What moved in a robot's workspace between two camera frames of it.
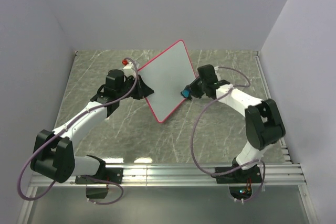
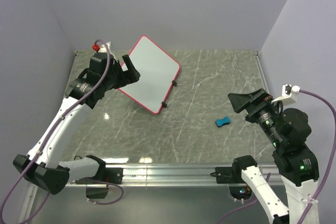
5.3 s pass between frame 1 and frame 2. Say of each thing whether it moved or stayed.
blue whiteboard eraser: moved
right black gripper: moved
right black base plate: stayed
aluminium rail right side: stayed
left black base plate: stayed
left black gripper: moved
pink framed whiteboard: moved
